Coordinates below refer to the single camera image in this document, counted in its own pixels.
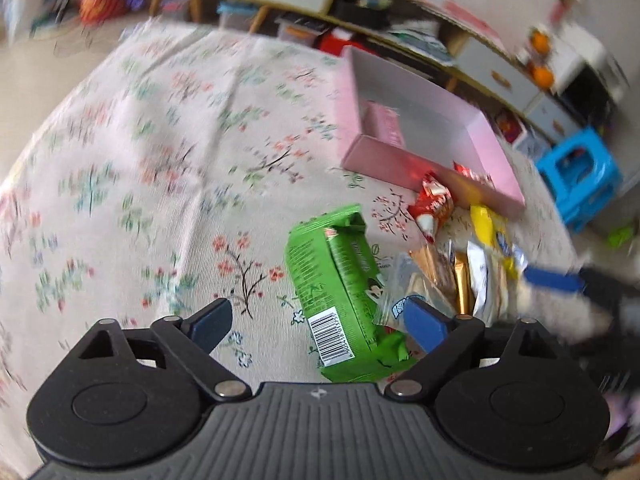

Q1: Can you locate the yellow snack bag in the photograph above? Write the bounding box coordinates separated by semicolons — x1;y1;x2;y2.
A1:
470;205;518;278

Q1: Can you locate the brown beef cracker pack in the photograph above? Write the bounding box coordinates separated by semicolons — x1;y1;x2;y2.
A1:
409;244;458;308

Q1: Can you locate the green snack pack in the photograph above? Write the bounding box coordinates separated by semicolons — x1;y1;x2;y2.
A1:
285;205;416;382

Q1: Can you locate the gold foil snack packet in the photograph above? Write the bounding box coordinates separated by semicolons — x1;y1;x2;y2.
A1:
452;252;475;315

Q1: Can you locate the orange white biscuit pack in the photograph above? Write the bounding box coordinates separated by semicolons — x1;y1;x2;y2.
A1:
466;240;509;326

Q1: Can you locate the blue triangle snack packet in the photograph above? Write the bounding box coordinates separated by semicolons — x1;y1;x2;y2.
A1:
373;252;454;334

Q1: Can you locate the blue plastic stool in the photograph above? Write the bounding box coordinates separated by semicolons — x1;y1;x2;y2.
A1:
536;127;623;233

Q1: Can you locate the red snack in box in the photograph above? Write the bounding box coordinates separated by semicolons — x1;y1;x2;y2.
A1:
452;162;495;188

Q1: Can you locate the red candy snack bag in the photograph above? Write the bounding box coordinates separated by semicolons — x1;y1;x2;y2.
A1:
407;174;454;244

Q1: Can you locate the floral tablecloth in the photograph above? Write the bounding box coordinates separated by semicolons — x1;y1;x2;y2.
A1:
1;22;576;476

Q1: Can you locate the black microwave oven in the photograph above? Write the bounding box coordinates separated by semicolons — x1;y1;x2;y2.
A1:
559;56;629;125

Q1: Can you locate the orange fruit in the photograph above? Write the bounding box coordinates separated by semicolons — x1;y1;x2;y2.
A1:
529;65;554;91

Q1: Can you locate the pink cardboard box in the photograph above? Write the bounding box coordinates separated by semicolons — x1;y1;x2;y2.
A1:
335;47;526;219

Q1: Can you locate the pink snack pack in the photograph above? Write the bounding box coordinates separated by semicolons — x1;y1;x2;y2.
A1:
362;101;406;148

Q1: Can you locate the wooden tv cabinet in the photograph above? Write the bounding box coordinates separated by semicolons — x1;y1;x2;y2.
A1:
150;0;580;143

